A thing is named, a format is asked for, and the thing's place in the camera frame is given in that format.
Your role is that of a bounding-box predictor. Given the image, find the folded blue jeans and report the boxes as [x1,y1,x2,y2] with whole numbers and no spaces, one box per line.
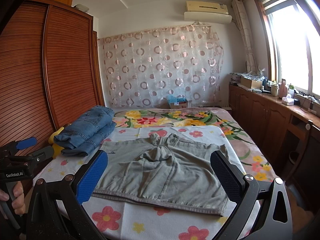
[54,106,116,157]

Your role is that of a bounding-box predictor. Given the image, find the white cup on cabinet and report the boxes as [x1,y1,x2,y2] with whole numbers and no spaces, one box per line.
[271,84,279,97]

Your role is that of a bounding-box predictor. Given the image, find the wooden framed window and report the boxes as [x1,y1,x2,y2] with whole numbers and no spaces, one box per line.
[254,0,319,98]

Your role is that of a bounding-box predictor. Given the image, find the grey-green shorts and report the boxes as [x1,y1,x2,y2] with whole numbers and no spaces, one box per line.
[93,134,230,216]

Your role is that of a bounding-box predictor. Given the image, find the long wooden side cabinet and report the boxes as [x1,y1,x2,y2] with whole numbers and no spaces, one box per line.
[228,85,319,179]

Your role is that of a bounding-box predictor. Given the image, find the person's left hand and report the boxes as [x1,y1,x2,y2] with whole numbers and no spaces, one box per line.
[0,181,26,215]

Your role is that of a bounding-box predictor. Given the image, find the box with blue bag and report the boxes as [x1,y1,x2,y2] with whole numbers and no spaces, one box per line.
[167,95,188,109]

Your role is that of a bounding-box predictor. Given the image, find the yellow plush toy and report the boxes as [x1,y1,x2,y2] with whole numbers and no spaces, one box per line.
[48,126,65,159]

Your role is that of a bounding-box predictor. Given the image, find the brown louvered wooden wardrobe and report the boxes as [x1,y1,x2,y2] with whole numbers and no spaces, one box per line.
[1,0,104,150]

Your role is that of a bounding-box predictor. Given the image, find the white wall air conditioner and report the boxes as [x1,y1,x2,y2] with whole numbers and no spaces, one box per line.
[184,1,232,24]

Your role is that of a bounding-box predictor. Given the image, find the pink bottle on cabinet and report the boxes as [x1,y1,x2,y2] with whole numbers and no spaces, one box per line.
[278,79,288,99]

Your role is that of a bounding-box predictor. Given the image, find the pink circle sheer curtain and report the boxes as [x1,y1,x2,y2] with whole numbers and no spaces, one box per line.
[98,24,223,109]

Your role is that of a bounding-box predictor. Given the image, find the floral pink bed blanket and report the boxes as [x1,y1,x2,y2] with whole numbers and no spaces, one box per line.
[107,108,276,181]

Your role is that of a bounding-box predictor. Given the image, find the cardboard box on cabinet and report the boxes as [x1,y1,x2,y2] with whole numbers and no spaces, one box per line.
[240,76,263,89]

